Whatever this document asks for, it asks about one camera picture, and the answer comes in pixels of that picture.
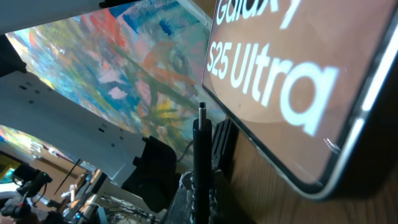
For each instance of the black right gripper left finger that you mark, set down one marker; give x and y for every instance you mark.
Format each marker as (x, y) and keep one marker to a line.
(181, 208)

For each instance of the colourful abstract painting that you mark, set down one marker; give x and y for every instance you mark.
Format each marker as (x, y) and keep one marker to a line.
(137, 65)

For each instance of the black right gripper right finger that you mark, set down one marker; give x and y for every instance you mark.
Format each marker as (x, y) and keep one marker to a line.
(223, 147)

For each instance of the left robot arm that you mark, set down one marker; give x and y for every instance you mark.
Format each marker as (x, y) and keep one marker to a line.
(143, 166)

